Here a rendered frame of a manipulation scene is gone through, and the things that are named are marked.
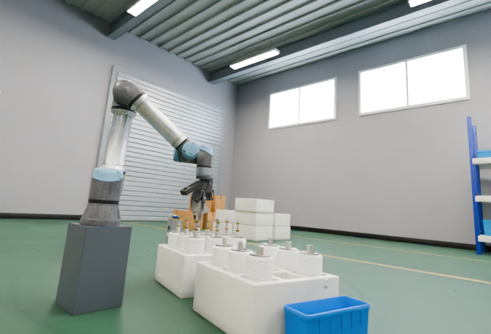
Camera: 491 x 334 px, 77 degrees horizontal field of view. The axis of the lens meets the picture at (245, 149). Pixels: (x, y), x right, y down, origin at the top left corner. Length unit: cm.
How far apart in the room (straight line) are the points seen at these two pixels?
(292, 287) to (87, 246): 74
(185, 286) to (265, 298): 54
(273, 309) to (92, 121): 596
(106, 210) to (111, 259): 19
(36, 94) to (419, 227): 701
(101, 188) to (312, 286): 87
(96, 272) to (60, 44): 585
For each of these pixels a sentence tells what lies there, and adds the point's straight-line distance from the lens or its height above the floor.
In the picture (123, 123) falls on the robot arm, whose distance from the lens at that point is 154.
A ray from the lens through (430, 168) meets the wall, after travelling 629.
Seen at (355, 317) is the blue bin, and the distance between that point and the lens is 116.
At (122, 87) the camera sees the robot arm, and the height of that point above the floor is 88.
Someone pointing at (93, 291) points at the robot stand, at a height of 7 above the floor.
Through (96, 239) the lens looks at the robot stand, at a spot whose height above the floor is 25.
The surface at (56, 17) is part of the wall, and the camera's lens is 705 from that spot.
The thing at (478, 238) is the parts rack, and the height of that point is 21.
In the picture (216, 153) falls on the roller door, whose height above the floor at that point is 180.
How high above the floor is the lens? 40
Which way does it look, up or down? 11 degrees up
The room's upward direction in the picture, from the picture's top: 4 degrees clockwise
